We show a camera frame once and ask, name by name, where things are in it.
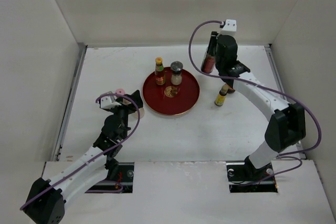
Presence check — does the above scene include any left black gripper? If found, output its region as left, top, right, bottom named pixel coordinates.
left=108, top=90, right=142, bottom=139

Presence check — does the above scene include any tall clear bottle black cap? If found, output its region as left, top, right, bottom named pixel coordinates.
left=201, top=47, right=215, bottom=73

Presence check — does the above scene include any pink cap shaker jar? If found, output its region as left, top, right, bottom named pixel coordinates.
left=115, top=88, right=125, bottom=96

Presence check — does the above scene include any chili sauce bottle green label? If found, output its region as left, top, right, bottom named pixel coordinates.
left=154, top=57, right=165, bottom=86

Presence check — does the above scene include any grinder jar black cap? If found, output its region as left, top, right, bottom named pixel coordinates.
left=171, top=61, right=183, bottom=86

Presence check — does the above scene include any small yellow label bottle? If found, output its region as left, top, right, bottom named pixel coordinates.
left=214, top=84, right=228, bottom=106

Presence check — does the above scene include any yellow cap shaker jar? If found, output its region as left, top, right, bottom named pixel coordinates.
left=131, top=108, right=145, bottom=119

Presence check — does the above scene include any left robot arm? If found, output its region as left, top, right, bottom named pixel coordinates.
left=20, top=90, right=143, bottom=223

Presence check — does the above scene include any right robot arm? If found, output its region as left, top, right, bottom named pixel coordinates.
left=209, top=31, right=306, bottom=180

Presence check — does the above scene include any red round tray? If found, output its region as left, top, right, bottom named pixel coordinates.
left=142, top=67, right=200, bottom=116

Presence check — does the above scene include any red cap sauce jar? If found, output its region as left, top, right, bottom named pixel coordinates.
left=225, top=84, right=236, bottom=94

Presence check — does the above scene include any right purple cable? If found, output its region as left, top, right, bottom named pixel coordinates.
left=189, top=20, right=322, bottom=185

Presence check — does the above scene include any purple cable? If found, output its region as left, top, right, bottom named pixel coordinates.
left=19, top=94, right=142, bottom=210
left=189, top=20, right=322, bottom=185

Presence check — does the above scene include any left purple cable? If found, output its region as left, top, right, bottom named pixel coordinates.
left=19, top=94, right=142, bottom=210

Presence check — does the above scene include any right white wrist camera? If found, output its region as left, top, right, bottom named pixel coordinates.
left=220, top=19, right=237, bottom=37

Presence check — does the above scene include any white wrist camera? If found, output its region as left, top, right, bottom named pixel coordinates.
left=220, top=19, right=237, bottom=37
left=98, top=92, right=116, bottom=109

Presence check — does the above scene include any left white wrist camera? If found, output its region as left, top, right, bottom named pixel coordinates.
left=98, top=92, right=116, bottom=109

